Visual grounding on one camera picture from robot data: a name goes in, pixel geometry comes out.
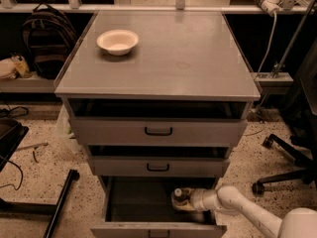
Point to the grey top drawer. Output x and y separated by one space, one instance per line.
173 123

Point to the small yellow bottle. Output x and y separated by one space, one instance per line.
21 65

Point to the grey drawer cabinet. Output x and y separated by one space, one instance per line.
182 56

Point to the metal clamp rod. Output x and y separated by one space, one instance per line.
279 65

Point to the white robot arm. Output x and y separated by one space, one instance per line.
297 223

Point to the dark backpack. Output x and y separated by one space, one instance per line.
49 38

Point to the black table leg frame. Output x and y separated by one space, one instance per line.
52 210

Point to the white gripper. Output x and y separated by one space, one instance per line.
197 199

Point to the clear plastic bottle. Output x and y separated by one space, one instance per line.
176 195

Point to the white paper bowl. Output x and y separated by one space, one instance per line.
117 42

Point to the grey bottom drawer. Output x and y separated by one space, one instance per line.
142 208

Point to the white round object on shelf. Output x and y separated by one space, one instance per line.
7 69

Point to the grey middle drawer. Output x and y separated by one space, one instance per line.
149 161

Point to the grey drawer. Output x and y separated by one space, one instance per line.
142 208
149 161
173 123

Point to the white power strip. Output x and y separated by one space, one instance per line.
269 6

